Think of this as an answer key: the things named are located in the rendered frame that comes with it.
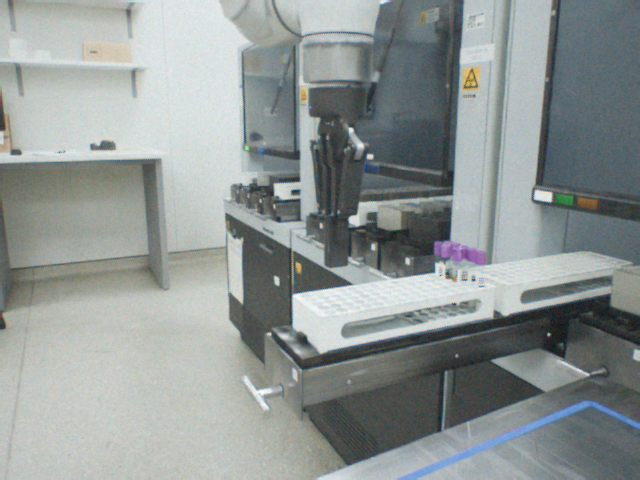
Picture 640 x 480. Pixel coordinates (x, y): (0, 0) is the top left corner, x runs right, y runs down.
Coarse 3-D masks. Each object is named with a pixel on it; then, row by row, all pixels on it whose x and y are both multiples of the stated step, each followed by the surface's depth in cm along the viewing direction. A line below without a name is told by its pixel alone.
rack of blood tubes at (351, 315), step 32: (352, 288) 81; (384, 288) 80; (416, 288) 82; (448, 288) 81; (480, 288) 80; (320, 320) 69; (352, 320) 71; (384, 320) 83; (416, 320) 83; (448, 320) 78; (320, 352) 70
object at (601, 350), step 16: (576, 320) 84; (592, 320) 81; (608, 320) 81; (624, 320) 79; (576, 336) 83; (592, 336) 81; (608, 336) 78; (624, 336) 77; (576, 352) 84; (592, 352) 81; (608, 352) 78; (624, 352) 76; (560, 368) 81; (576, 368) 79; (592, 368) 81; (608, 368) 79; (624, 368) 76; (624, 384) 77
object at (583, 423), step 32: (576, 384) 61; (608, 384) 61; (512, 416) 54; (544, 416) 54; (576, 416) 54; (608, 416) 54; (416, 448) 49; (448, 448) 49; (480, 448) 49; (512, 448) 49; (544, 448) 49; (576, 448) 49; (608, 448) 49
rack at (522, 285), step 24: (504, 264) 93; (528, 264) 93; (552, 264) 93; (576, 264) 93; (600, 264) 94; (624, 264) 94; (504, 288) 82; (528, 288) 84; (552, 288) 97; (576, 288) 93; (600, 288) 93; (504, 312) 83
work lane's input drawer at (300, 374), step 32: (480, 320) 80; (512, 320) 83; (544, 320) 84; (288, 352) 72; (352, 352) 71; (384, 352) 72; (416, 352) 74; (448, 352) 77; (480, 352) 80; (512, 352) 83; (288, 384) 71; (320, 384) 68; (352, 384) 71; (384, 384) 73
